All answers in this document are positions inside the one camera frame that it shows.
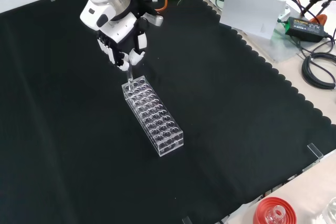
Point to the clear glass test tube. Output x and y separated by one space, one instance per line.
130 79

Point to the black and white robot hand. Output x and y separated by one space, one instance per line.
123 31

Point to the black scalloped bench cloth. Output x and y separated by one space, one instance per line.
236 103

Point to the clear plastic test tube rack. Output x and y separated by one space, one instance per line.
155 119

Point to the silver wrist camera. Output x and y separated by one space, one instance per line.
157 20

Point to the pale grey board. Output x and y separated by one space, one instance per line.
249 11

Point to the orange clamp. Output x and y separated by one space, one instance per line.
321 19

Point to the small clear glass flask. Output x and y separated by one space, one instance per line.
277 212

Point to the red ribbed funnel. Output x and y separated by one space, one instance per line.
261 209

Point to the grey metal base plate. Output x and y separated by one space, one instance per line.
282 49

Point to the black power adapter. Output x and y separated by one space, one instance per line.
305 28

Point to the clear glass vessel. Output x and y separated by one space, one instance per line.
330 212

